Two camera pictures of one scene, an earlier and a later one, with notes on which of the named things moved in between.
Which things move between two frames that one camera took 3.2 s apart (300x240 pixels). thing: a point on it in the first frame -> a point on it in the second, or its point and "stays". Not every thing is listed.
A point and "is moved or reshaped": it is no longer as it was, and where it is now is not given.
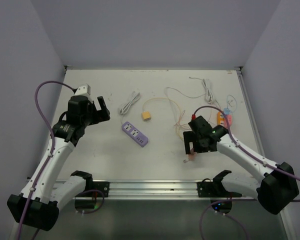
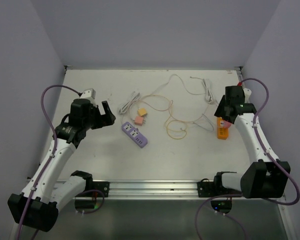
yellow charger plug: (146, 116) is moved or reshaped
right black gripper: (189, 136) -> (220, 111)
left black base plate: (103, 186) stays
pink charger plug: (192, 157) -> (139, 120)
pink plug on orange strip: (229, 118) stays
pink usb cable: (191, 155) -> (203, 116)
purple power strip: (135, 134) stays
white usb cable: (172, 103) -> (166, 84)
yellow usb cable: (177, 107) -> (168, 116)
